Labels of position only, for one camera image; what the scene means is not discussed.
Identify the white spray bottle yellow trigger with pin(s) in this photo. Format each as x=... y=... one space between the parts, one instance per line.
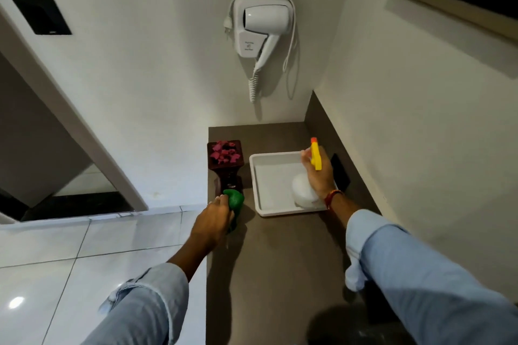
x=303 y=192

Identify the person's left hand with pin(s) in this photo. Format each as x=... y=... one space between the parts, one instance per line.
x=211 y=224

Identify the person's right hand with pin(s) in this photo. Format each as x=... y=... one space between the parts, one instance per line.
x=321 y=177

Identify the white hair dryer wall holder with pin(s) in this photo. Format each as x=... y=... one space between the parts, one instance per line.
x=245 y=43

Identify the pink artificial flowers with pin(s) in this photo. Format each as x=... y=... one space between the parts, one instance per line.
x=225 y=152

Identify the person's right thumb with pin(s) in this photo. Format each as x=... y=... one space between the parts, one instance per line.
x=305 y=158

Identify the red wrist band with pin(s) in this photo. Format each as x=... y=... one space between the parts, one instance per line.
x=332 y=196

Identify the black wall socket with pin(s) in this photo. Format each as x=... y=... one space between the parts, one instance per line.
x=340 y=173

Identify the white hair dryer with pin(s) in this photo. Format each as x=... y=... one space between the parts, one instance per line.
x=265 y=19

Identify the white rectangular tray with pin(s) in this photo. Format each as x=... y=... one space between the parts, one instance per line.
x=272 y=183

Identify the person's left fingers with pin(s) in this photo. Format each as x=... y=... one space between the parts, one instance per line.
x=220 y=201

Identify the person's right forearm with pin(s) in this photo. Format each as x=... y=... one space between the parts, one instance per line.
x=412 y=276

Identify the person's left forearm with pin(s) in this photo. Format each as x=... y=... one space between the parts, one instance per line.
x=162 y=300

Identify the dark wooden vase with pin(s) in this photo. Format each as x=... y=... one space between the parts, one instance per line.
x=229 y=179

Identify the white door frame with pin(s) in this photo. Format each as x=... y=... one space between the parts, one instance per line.
x=68 y=114

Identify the black wall switch panel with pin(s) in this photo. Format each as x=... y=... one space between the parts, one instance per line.
x=41 y=16

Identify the green cleaning cloth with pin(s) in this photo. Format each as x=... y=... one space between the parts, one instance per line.
x=235 y=199

